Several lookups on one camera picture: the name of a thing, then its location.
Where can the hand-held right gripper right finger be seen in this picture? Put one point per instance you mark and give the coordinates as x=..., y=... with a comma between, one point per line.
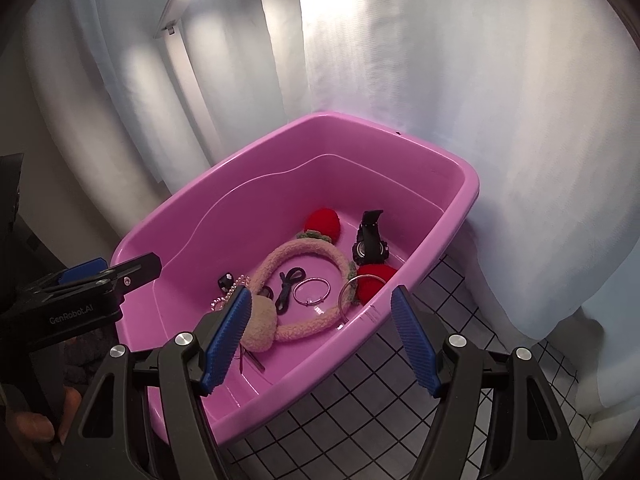
x=417, y=345

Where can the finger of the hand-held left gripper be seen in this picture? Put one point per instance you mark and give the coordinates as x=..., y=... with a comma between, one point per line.
x=140, y=267
x=80, y=270

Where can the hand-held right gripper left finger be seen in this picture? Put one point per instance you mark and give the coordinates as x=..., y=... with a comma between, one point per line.
x=225, y=340

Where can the brown snap hair clip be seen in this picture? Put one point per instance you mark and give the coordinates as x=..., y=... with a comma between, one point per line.
x=257, y=362

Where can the pearl hair claw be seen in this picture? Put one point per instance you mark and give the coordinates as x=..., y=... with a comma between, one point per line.
x=230, y=296

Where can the pink strawberry headband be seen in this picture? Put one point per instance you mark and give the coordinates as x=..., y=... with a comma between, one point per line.
x=300, y=330

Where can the black hair clip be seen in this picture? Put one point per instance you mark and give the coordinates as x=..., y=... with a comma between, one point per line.
x=286, y=290

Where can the silver bangle with clasp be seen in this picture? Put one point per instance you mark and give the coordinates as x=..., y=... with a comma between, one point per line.
x=294, y=294

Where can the plain silver bangle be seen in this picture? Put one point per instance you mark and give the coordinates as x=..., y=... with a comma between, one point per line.
x=340, y=295

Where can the black wristwatch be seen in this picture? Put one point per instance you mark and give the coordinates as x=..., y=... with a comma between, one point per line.
x=370, y=250

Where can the pink plastic tub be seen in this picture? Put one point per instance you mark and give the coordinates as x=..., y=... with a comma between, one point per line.
x=240, y=220

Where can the person's left hand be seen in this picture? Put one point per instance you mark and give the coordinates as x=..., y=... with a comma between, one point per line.
x=35, y=422

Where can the dark fuzzy cloth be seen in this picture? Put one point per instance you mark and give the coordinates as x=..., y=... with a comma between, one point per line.
x=82, y=360

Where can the white curtain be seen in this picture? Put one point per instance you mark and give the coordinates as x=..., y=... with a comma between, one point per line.
x=450, y=85

